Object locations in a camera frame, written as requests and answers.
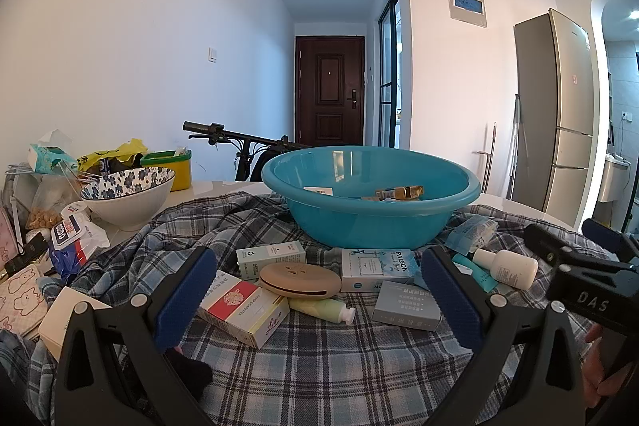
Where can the blue plastic basin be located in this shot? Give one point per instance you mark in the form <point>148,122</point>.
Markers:
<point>349,221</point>

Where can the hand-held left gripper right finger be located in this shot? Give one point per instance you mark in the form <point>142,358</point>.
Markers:
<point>452,306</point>

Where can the white green small box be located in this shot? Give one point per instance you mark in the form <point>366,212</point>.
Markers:
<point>269,256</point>

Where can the white light switch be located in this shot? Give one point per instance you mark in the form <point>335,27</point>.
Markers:
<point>213,54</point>

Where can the grey refrigerator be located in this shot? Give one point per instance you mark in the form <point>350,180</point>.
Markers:
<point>559,106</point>

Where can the person's right hand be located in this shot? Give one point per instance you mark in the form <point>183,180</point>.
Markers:
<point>594,371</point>

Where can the beige round case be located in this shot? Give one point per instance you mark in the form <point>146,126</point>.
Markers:
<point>299,279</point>

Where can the white plastic bottle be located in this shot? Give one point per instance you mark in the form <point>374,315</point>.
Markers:
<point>514,270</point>

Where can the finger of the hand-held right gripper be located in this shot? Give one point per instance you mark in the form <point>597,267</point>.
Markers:
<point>609,239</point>
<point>549,246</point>

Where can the pink bear print pouch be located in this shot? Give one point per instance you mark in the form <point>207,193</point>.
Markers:
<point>20,301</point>

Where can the cream white box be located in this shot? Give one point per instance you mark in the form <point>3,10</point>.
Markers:
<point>57,321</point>

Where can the gold bottle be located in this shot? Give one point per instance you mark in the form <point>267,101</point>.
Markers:
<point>404,192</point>

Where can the blue red wet wipes pack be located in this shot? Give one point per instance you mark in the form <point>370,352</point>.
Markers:
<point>75,241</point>

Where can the dark cloth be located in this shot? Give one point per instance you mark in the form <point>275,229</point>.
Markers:
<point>192,368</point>

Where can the black small box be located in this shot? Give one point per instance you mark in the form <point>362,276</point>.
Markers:
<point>27,254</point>

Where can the yellow plastic bag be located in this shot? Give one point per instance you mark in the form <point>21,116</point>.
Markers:
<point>107,155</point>

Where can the light green tube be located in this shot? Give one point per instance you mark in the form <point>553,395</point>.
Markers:
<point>319,308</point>

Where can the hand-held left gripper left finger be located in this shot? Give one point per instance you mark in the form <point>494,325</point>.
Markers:
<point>187,301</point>

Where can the black framed glass door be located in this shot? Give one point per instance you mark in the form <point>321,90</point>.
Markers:
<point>389,71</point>

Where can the blue plaid cloth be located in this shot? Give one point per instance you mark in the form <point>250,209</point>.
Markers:
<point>319,356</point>

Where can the yellow container with green lid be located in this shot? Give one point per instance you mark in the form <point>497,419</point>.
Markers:
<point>179,176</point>

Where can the grey box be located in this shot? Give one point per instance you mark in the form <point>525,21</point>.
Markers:
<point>407,306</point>

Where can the blue white box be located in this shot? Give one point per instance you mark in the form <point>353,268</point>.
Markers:
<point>379,269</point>

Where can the teal tube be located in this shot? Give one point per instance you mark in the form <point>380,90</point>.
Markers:
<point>479,277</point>

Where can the metal rod stand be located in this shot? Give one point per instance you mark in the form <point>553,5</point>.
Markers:
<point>491,156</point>

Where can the dark brown entrance door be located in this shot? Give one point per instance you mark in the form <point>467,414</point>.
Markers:
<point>329,81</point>

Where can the blue pouch packet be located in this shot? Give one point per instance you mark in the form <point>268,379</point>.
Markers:
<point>469,231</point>

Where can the mop pole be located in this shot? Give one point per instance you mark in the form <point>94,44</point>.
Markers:
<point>519,141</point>

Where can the red white box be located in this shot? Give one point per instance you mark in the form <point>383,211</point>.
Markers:
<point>239,306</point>

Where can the green white tissue pack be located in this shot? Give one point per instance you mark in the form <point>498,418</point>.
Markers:
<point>47,156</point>

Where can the clear bag of nuts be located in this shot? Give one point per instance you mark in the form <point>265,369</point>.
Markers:
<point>42,216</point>

